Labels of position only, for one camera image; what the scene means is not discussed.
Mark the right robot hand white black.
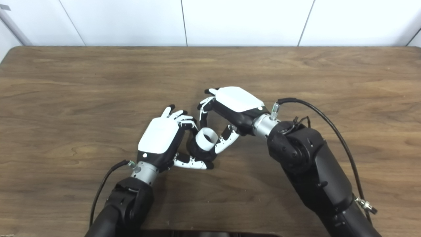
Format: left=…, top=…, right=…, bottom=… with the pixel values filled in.
left=197, top=86, right=272, bottom=155

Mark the round black part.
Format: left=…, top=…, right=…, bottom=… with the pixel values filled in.
left=186, top=130, right=218, bottom=162

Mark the white ring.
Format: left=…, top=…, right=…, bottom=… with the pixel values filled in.
left=195, top=127, right=219, bottom=152

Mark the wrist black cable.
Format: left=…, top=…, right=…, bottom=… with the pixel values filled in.
left=270, top=97, right=378, bottom=224
left=89, top=160, right=137, bottom=227

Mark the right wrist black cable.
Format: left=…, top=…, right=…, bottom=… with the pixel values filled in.
left=270, top=97, right=378, bottom=224

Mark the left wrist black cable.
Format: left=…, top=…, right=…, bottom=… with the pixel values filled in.
left=89, top=160, right=137, bottom=227

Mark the black robot torso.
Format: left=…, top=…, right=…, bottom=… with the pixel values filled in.
left=141, top=229, right=283, bottom=237

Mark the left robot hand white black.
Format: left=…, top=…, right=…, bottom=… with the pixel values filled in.
left=136, top=104, right=215, bottom=173

